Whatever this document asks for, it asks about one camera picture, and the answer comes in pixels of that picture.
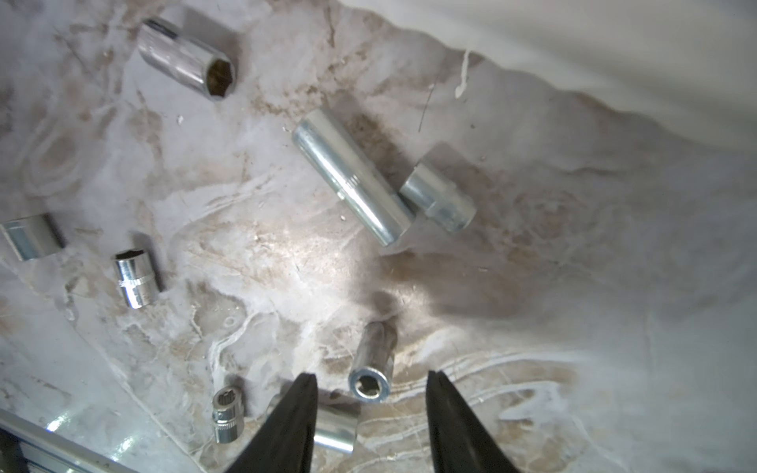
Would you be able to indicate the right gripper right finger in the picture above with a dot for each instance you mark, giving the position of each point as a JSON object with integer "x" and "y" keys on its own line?
{"x": 458, "y": 440}

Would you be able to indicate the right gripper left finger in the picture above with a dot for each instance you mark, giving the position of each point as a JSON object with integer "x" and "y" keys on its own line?
{"x": 285, "y": 441}

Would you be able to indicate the chrome socket row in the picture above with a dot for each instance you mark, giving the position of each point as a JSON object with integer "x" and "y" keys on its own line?
{"x": 33, "y": 237}
{"x": 136, "y": 278}

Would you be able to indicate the long chrome socket lower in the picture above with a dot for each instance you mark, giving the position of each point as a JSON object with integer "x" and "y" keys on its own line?
{"x": 337, "y": 422}

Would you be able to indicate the long chrome socket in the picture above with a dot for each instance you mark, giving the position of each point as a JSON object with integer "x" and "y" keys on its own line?
{"x": 340, "y": 161}
{"x": 337, "y": 422}

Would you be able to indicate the small chrome socket lower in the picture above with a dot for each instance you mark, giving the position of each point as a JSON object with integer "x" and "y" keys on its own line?
{"x": 228, "y": 415}

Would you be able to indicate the small chrome socket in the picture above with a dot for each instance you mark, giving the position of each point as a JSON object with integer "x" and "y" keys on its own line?
{"x": 438, "y": 198}
{"x": 228, "y": 415}

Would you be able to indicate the long chrome socket upper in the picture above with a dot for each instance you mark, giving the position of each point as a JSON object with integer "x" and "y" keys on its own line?
{"x": 340, "y": 161}

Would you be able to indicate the white plastic storage box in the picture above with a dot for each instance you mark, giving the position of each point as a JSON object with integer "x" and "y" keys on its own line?
{"x": 689, "y": 65}

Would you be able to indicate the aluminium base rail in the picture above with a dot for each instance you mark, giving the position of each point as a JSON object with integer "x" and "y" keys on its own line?
{"x": 26, "y": 447}

